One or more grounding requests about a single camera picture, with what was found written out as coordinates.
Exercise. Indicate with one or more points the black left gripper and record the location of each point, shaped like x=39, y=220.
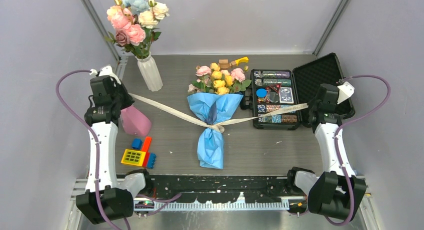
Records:
x=128, y=101

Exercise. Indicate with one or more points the blue studded toy brick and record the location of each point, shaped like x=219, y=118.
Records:
x=150, y=160

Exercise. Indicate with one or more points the orange toy bar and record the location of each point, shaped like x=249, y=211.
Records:
x=145, y=149

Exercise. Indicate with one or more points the blue round chip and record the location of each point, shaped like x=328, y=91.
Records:
x=261, y=93

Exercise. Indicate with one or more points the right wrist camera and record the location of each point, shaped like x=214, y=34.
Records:
x=345, y=91

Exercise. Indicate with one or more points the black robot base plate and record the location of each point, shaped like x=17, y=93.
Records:
x=220, y=188

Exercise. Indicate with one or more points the playing card deck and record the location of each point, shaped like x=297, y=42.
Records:
x=286, y=95

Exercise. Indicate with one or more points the white ribbed vase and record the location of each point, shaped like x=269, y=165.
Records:
x=150, y=73

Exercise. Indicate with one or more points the cream satin ribbon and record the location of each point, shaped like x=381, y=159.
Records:
x=218, y=126

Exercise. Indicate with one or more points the yellow grid toy block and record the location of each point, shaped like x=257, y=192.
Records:
x=133, y=158

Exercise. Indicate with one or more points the yellow wooden arch block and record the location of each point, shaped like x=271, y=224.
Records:
x=239, y=61

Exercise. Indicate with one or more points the pink flowers in vase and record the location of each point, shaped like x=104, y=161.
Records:
x=135, y=25

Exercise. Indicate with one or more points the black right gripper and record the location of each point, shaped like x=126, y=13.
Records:
x=312, y=104

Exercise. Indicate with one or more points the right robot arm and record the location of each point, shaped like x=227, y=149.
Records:
x=337, y=193

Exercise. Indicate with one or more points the black poker chip case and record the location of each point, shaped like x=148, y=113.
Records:
x=304, y=80

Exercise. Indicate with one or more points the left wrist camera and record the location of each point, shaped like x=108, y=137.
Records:
x=105, y=71

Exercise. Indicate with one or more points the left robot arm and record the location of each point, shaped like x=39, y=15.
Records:
x=105, y=198

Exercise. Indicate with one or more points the blue paper bouquet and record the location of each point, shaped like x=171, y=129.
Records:
x=214, y=98

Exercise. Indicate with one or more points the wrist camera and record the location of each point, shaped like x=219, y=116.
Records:
x=105, y=71
x=345, y=91

